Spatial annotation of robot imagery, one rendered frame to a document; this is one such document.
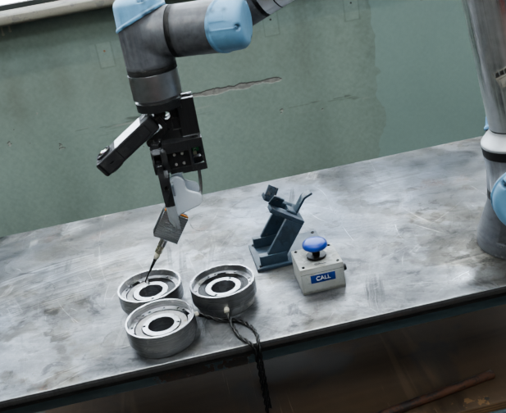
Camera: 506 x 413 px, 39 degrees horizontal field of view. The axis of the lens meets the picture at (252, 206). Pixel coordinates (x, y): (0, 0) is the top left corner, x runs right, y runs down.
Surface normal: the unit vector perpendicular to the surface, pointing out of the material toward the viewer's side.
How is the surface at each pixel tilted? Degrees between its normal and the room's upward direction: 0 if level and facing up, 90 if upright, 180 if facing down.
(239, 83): 90
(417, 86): 90
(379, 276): 0
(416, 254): 0
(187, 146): 90
